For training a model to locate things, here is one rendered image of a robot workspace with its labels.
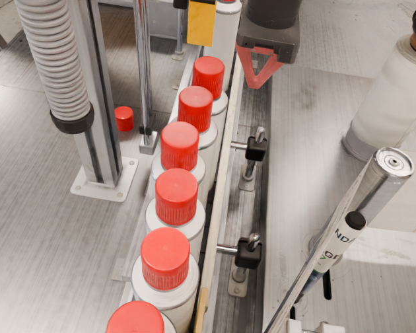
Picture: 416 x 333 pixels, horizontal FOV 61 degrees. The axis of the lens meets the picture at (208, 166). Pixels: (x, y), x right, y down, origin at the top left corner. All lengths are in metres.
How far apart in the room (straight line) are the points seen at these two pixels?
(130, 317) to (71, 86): 0.17
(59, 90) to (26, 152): 0.38
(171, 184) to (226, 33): 0.37
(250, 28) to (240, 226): 0.29
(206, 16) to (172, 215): 0.24
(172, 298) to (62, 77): 0.18
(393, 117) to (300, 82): 0.23
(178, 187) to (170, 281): 0.07
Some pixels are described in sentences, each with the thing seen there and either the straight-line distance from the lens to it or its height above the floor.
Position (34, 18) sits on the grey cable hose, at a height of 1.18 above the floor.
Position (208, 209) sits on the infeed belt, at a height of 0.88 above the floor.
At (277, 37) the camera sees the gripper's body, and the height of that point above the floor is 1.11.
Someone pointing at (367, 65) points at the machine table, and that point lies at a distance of 0.96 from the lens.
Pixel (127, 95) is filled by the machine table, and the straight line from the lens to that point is 0.73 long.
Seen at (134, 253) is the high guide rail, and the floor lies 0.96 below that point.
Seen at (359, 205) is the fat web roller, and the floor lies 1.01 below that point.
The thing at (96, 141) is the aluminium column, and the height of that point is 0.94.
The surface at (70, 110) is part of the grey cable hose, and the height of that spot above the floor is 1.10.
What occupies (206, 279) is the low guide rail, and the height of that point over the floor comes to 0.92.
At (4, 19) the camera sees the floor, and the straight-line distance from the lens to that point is 2.81.
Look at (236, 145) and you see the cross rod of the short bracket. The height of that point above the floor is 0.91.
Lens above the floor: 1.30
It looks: 51 degrees down
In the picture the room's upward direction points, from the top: 8 degrees clockwise
